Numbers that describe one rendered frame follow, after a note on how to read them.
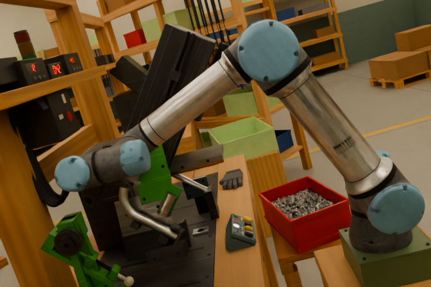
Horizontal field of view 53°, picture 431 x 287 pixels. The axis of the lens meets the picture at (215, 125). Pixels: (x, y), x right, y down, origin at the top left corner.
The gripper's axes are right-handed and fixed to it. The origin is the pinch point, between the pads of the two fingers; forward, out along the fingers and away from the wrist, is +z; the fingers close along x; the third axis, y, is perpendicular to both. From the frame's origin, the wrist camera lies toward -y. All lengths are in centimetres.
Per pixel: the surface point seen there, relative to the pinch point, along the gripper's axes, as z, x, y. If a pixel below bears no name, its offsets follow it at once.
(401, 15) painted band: 937, -162, 460
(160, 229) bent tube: 15.0, -17.3, -11.7
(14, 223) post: -6.5, 16.8, -26.0
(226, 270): 1.3, -40.6, -7.9
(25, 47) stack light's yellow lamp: 25, 59, 15
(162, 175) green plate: 18.5, -8.5, 2.8
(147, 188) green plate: 18.4, -6.3, -3.7
